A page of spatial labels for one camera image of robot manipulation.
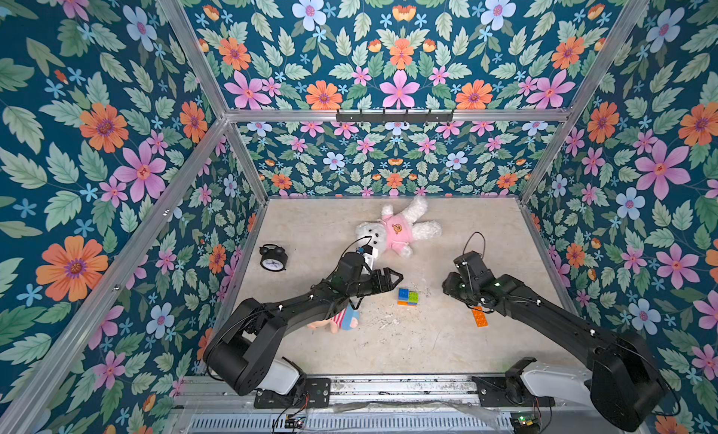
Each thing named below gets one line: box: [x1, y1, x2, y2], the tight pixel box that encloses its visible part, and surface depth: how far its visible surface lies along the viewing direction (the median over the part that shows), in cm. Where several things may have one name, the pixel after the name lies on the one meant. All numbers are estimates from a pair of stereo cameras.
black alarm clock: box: [258, 244, 289, 273], surface depth 95 cm
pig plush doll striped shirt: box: [306, 303, 360, 334], surface depth 82 cm
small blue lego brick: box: [398, 288, 410, 302], surface depth 88 cm
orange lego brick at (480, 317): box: [471, 305, 489, 329], surface depth 88 cm
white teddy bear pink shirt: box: [355, 196, 443, 259], surface depth 101 cm
